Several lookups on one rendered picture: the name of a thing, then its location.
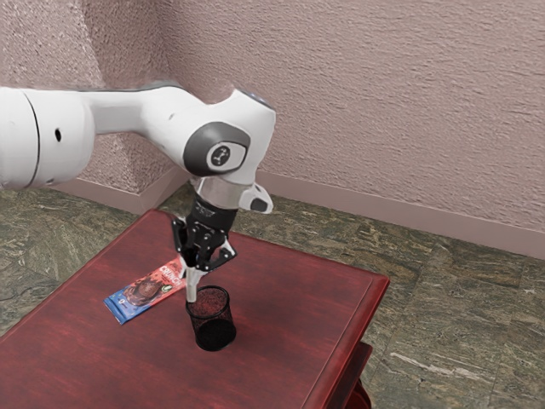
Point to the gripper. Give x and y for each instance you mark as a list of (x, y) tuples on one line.
[(209, 219)]

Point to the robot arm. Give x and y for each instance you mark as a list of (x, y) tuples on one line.
[(127, 111)]

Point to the red blue chocolate bar wrapper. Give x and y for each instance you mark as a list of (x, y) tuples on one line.
[(142, 292)]

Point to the black mesh pen holder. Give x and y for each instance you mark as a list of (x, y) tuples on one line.
[(211, 321)]

